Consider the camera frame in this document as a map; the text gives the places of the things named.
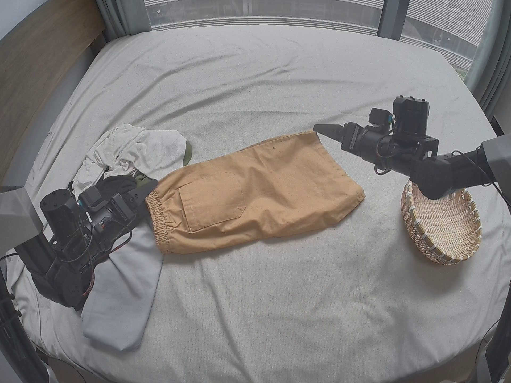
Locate green garment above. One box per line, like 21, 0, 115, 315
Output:
133, 141, 193, 191

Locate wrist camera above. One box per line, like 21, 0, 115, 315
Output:
81, 185, 105, 211
368, 107, 396, 133

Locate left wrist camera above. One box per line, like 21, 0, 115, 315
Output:
81, 185, 105, 211

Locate tan shorts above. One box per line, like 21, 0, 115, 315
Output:
144, 130, 366, 257

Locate window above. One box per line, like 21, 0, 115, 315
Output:
136, 0, 498, 72

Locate grey-green curtain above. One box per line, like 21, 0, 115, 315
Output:
465, 0, 511, 115
86, 0, 155, 40

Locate black garment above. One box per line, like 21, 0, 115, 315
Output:
67, 176, 139, 199

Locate pale blue garment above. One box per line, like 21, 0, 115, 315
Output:
81, 221, 164, 352

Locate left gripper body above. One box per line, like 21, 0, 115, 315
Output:
89, 191, 139, 231

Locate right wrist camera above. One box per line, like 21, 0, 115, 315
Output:
368, 107, 396, 133

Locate round woven basket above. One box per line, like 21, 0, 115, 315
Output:
400, 180, 483, 267

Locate bed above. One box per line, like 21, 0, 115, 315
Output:
0, 0, 511, 383

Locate white garment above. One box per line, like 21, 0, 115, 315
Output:
73, 123, 188, 199

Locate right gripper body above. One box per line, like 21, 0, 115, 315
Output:
339, 121, 394, 163

